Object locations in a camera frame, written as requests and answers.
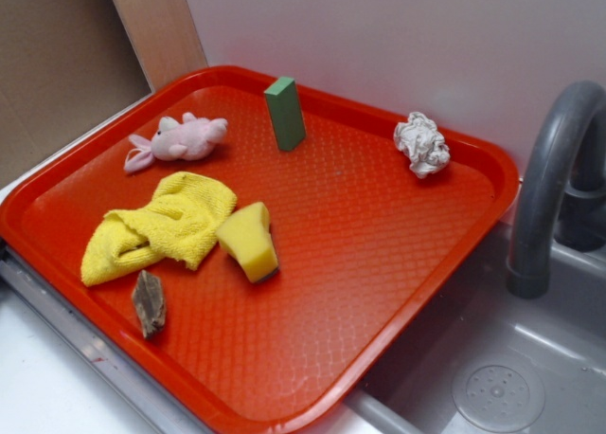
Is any grey plastic faucet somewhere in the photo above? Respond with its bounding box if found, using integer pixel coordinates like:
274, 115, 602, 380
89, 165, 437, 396
507, 81, 605, 298

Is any brown wood piece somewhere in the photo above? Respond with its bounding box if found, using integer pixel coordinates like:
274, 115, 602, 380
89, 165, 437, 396
132, 270, 167, 339

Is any pink plush toy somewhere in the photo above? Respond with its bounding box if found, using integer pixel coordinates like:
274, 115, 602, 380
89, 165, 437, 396
124, 112, 228, 173

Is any white paper ball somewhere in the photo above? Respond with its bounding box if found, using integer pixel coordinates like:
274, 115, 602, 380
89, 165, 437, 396
393, 112, 451, 179

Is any yellow sponge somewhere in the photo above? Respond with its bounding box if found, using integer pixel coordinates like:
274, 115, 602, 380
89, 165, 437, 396
216, 202, 279, 283

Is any sink drain cover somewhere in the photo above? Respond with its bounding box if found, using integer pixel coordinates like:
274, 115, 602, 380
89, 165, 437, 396
452, 361, 545, 433

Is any grey plastic sink basin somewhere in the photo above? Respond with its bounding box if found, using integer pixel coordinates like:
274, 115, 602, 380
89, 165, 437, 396
347, 225, 605, 433

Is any yellow microfiber cloth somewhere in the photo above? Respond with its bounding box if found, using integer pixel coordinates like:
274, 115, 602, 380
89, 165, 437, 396
80, 172, 238, 287

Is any red plastic tray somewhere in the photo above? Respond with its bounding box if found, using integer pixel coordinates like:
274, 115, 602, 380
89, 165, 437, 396
1, 66, 518, 433

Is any wooden board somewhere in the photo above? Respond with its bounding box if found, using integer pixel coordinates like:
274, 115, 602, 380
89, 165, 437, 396
113, 0, 207, 92

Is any green rectangular block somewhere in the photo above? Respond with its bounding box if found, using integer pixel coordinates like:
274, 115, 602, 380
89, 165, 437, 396
264, 77, 306, 152

